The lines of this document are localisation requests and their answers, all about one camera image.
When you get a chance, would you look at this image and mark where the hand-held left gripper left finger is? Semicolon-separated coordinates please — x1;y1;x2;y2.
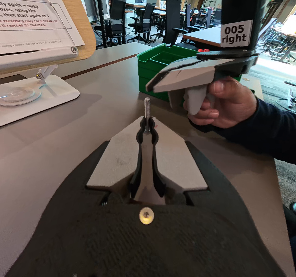
87;117;146;199

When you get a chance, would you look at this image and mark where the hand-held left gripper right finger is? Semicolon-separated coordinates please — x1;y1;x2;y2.
150;117;208;198

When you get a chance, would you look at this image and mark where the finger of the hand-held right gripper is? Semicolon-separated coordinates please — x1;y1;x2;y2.
145;57;235;91
151;60;235;93

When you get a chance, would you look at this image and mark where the green plastic bin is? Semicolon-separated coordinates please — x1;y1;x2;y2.
136;43;242;102

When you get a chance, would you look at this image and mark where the silver bolt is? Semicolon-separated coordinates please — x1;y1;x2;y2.
144;97;151;134

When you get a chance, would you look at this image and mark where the person's right forearm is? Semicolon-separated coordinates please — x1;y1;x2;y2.
215;98;296;164

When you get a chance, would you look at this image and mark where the person's right hand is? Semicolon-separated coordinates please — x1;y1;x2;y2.
183;76;257;129

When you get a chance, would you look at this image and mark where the wooden-edged office table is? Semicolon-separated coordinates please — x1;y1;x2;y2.
183;26;222;48

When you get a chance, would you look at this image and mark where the cluster of distant office chairs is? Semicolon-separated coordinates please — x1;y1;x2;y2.
185;4;222;31

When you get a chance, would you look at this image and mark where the black office chair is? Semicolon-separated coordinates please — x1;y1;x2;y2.
150;0;189;47
95;0;127;47
128;3;156;45

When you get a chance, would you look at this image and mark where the white sign stand base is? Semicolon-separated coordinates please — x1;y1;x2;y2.
0;64;80;127

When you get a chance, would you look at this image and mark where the wooden instruction sign board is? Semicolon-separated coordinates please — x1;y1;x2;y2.
0;0;97;74

